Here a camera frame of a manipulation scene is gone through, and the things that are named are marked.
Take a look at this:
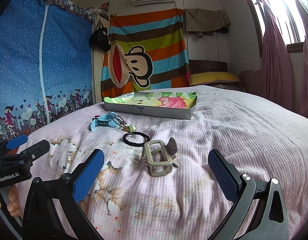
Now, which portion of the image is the shallow grey tray box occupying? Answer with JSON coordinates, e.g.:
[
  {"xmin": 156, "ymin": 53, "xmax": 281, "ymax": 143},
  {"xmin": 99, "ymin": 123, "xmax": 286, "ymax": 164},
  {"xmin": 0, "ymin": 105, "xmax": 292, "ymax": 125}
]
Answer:
[{"xmin": 104, "ymin": 90, "xmax": 196, "ymax": 120}]

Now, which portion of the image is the pink floral bed sheet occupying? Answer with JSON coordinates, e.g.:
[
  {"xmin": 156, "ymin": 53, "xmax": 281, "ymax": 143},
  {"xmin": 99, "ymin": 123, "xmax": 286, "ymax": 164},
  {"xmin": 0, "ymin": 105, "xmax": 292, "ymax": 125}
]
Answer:
[{"xmin": 27, "ymin": 86, "xmax": 308, "ymax": 239}]

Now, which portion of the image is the person's left hand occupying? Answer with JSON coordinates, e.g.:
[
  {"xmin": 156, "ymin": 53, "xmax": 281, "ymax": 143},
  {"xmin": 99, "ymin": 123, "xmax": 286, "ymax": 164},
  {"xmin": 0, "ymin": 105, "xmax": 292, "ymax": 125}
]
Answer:
[{"xmin": 7, "ymin": 185, "xmax": 21, "ymax": 217}]

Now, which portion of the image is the yellow pillow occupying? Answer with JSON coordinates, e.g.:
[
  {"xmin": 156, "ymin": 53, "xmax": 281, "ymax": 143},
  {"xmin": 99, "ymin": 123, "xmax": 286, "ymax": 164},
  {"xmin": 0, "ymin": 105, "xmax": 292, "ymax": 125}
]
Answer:
[{"xmin": 190, "ymin": 72, "xmax": 240, "ymax": 86}]

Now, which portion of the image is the brown cord hair band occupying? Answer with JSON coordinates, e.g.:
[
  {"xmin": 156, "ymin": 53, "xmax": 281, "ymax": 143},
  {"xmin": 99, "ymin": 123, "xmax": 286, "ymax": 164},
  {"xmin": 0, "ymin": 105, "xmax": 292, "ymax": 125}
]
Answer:
[{"xmin": 112, "ymin": 114, "xmax": 137, "ymax": 133}]

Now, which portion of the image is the window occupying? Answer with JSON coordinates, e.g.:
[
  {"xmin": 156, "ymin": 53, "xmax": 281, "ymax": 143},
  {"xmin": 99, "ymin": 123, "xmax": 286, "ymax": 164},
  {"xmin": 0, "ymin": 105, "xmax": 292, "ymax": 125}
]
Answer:
[{"xmin": 248, "ymin": 0, "xmax": 308, "ymax": 53}]

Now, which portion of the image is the blue fabric wardrobe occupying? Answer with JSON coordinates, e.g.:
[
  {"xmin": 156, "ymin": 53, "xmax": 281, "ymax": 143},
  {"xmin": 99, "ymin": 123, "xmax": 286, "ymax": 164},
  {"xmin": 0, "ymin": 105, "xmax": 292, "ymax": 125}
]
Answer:
[{"xmin": 0, "ymin": 0, "xmax": 95, "ymax": 141}]

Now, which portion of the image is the pink curtain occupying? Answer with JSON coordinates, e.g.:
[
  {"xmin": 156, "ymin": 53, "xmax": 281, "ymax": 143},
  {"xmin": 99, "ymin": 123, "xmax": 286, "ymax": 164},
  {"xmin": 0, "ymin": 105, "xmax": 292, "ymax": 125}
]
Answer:
[{"xmin": 257, "ymin": 0, "xmax": 308, "ymax": 118}]

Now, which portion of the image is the black hair tie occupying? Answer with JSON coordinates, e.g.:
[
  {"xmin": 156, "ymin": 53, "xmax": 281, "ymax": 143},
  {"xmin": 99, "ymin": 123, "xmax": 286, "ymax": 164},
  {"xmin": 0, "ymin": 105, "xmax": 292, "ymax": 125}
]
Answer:
[{"xmin": 122, "ymin": 131, "xmax": 151, "ymax": 146}]

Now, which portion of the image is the striped monkey cartoon blanket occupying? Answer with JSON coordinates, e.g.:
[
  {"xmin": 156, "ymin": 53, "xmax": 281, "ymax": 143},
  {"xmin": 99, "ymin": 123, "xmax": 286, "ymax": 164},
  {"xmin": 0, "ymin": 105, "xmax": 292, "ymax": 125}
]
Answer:
[{"xmin": 101, "ymin": 9, "xmax": 190, "ymax": 98}]

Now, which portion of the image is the beige hair claw clip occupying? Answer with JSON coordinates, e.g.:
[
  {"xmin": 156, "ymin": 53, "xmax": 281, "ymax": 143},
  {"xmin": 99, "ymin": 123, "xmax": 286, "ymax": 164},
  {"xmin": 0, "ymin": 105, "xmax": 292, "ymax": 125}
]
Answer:
[{"xmin": 144, "ymin": 137, "xmax": 179, "ymax": 177}]

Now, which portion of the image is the colourful cartoon paper lining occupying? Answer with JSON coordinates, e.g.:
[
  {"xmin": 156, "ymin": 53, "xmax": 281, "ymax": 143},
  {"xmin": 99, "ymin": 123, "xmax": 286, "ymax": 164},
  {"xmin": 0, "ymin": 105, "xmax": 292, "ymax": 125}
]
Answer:
[{"xmin": 104, "ymin": 92, "xmax": 197, "ymax": 109}]

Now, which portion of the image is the wooden cabinet panel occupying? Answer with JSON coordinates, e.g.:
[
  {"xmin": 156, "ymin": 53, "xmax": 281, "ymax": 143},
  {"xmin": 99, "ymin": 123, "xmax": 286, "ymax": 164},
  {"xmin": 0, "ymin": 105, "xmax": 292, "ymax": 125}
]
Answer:
[{"xmin": 89, "ymin": 14, "xmax": 110, "ymax": 103}]

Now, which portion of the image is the black hanging bag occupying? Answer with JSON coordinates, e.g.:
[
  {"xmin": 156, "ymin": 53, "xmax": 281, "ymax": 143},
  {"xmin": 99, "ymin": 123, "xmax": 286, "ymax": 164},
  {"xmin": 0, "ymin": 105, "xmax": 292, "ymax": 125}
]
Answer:
[{"xmin": 90, "ymin": 20, "xmax": 111, "ymax": 53}]

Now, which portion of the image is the dark wooden headboard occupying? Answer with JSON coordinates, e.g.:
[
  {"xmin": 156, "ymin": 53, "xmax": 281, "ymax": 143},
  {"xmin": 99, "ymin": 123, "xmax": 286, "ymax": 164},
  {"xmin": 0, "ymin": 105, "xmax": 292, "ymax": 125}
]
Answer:
[{"xmin": 189, "ymin": 60, "xmax": 228, "ymax": 75}]

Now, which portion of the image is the light blue smart watch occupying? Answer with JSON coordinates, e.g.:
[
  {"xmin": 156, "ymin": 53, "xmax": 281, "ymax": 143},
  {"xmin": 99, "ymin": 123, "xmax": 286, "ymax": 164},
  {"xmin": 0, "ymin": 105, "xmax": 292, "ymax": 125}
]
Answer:
[{"xmin": 90, "ymin": 112, "xmax": 118, "ymax": 132}]

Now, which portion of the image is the floral patterned pillow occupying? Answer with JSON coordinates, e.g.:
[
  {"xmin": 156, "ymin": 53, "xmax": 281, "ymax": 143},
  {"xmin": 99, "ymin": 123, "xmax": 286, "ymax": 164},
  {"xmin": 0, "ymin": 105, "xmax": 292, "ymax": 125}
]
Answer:
[{"xmin": 207, "ymin": 81, "xmax": 246, "ymax": 92}]

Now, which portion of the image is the brown hanging cloth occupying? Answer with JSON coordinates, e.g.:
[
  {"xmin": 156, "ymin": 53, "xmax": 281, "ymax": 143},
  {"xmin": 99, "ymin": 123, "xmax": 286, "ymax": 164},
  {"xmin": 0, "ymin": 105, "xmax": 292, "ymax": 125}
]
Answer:
[{"xmin": 184, "ymin": 9, "xmax": 231, "ymax": 38}]

